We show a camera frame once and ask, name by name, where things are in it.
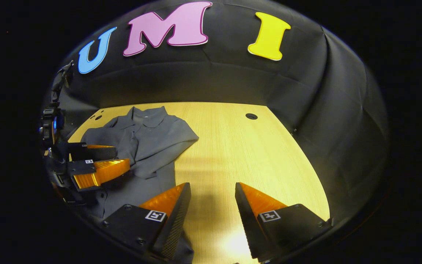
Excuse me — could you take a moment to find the grey collared shirt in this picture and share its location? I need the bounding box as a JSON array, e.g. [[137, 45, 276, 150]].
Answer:
[[66, 106, 200, 264]]

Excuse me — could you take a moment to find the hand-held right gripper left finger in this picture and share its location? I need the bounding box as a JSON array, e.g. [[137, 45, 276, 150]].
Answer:
[[101, 182, 192, 261]]

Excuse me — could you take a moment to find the black backdrop cloth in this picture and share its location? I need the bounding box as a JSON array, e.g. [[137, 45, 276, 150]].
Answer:
[[42, 0, 392, 220]]

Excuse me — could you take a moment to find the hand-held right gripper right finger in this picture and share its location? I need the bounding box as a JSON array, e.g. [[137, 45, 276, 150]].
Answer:
[[234, 182, 334, 262]]

